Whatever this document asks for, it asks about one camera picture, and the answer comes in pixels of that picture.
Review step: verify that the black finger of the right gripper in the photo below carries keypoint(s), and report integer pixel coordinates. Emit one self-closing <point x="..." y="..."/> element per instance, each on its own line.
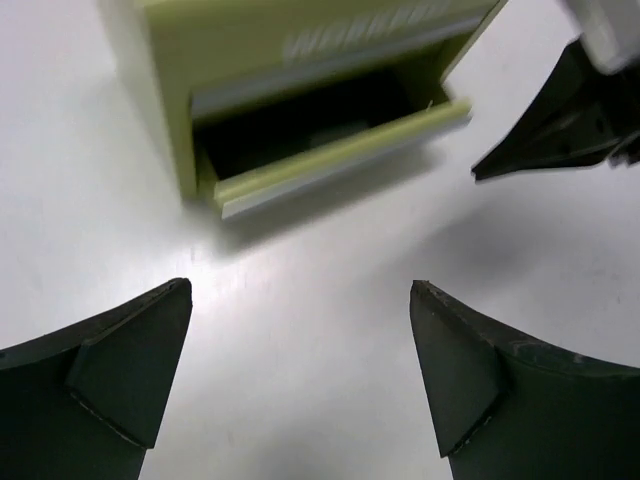
<point x="580" y="118"/>

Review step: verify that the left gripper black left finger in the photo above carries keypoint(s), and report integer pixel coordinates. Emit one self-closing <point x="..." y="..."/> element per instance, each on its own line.
<point x="87" y="401"/>

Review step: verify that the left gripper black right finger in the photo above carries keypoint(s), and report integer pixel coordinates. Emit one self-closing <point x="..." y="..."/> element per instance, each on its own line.
<point x="506" y="405"/>

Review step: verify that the green metal drawer box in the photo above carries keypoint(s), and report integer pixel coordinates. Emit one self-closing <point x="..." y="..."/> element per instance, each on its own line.
<point x="247" y="102"/>

